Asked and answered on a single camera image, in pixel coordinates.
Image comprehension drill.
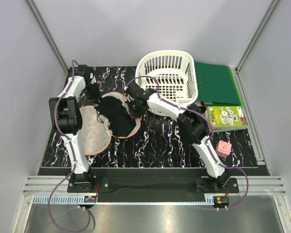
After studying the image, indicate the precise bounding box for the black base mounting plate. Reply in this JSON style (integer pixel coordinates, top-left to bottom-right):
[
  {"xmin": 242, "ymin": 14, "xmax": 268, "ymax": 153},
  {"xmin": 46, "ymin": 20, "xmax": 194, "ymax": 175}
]
[{"xmin": 77, "ymin": 168, "xmax": 239, "ymax": 203}]

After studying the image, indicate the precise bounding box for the purple cable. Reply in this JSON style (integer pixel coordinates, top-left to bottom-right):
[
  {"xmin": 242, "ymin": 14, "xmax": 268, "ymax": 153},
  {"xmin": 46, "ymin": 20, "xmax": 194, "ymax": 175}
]
[
  {"xmin": 48, "ymin": 60, "xmax": 95, "ymax": 231},
  {"xmin": 125, "ymin": 75, "xmax": 250, "ymax": 211}
]

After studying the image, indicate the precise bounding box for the green folder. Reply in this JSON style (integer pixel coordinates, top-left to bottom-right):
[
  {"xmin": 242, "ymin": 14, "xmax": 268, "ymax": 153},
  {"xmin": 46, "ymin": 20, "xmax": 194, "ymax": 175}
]
[{"xmin": 194, "ymin": 62, "xmax": 243, "ymax": 106}]

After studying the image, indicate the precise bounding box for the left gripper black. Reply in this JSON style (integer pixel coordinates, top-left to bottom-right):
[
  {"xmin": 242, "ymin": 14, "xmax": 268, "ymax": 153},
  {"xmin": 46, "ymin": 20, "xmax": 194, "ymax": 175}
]
[{"xmin": 83, "ymin": 82, "xmax": 103, "ymax": 105}]

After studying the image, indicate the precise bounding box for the aluminium front rail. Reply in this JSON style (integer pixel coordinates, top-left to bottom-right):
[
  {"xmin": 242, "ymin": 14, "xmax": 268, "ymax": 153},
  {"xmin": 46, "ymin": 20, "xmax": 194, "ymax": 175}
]
[{"xmin": 23, "ymin": 176, "xmax": 286, "ymax": 205}]

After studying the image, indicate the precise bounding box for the pink mesh bra laundry bag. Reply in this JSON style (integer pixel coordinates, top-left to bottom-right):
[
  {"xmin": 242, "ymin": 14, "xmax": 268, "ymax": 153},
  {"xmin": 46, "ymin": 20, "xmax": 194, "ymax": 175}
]
[{"xmin": 80, "ymin": 92, "xmax": 141, "ymax": 156}]

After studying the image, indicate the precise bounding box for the white plastic laundry basket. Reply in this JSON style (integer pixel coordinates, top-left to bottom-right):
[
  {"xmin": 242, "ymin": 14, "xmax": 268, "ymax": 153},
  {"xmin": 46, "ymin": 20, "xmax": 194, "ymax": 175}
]
[{"xmin": 135, "ymin": 50, "xmax": 200, "ymax": 116}]

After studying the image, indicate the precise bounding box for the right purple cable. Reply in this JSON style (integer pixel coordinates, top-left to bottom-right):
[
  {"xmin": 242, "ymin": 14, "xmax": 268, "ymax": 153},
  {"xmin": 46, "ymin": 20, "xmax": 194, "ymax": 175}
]
[{"xmin": 125, "ymin": 75, "xmax": 250, "ymax": 211}]

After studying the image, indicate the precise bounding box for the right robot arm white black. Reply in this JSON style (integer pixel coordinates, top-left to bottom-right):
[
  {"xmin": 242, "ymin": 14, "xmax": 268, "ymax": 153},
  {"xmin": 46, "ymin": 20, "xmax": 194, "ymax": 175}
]
[{"xmin": 125, "ymin": 82, "xmax": 230, "ymax": 193}]

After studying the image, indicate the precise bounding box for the black bra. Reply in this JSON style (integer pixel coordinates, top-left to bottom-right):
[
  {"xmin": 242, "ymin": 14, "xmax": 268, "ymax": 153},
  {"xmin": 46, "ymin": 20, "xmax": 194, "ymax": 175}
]
[{"xmin": 95, "ymin": 96, "xmax": 136, "ymax": 137}]

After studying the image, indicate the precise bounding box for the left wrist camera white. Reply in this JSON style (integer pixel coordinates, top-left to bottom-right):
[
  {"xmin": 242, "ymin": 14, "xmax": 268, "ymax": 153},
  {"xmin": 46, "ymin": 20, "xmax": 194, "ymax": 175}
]
[{"xmin": 90, "ymin": 73, "xmax": 97, "ymax": 83}]

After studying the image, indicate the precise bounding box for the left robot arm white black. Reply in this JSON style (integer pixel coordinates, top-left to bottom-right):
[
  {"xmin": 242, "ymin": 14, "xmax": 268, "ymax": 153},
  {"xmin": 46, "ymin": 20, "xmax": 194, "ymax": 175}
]
[{"xmin": 48, "ymin": 60, "xmax": 102, "ymax": 193}]

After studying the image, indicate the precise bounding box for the green illustrated book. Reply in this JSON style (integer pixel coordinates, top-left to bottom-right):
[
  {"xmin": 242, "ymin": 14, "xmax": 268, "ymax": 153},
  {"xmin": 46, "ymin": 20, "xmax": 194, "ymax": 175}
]
[{"xmin": 205, "ymin": 106, "xmax": 248, "ymax": 132}]

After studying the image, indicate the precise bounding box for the pink cube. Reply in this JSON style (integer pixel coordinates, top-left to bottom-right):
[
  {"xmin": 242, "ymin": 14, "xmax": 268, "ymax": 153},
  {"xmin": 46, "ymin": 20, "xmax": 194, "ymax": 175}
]
[{"xmin": 215, "ymin": 140, "xmax": 232, "ymax": 158}]

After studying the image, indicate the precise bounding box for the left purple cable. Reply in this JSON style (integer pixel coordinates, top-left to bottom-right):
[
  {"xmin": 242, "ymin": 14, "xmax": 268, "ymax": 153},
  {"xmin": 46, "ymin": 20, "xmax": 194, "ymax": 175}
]
[{"xmin": 48, "ymin": 60, "xmax": 95, "ymax": 231}]

